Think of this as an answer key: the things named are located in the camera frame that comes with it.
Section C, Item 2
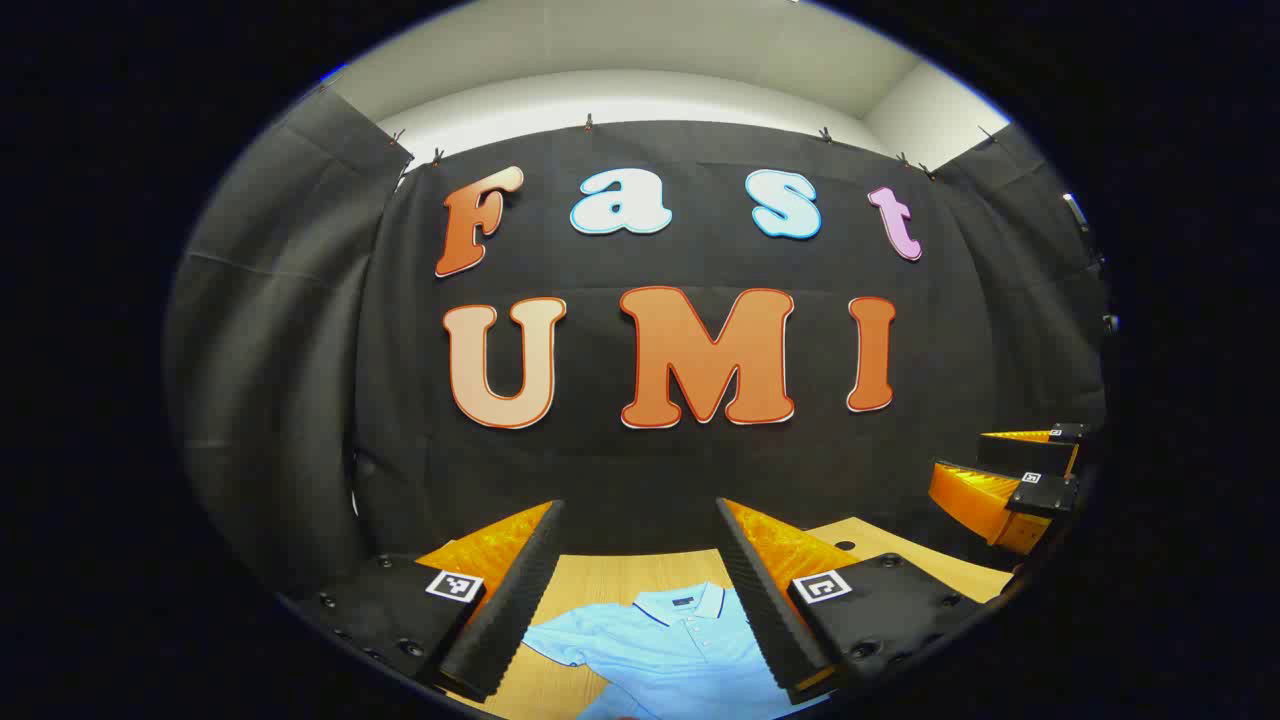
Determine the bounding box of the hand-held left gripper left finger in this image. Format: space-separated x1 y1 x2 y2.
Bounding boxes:
283 499 567 703

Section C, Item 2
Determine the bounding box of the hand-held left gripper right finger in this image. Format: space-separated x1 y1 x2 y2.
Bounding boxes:
714 496 988 706

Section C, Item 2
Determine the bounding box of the light blue T-shirt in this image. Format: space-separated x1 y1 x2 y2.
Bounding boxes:
522 581 829 720

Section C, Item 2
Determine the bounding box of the row of backdrop clips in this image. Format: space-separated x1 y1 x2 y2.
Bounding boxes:
318 80 1001 183

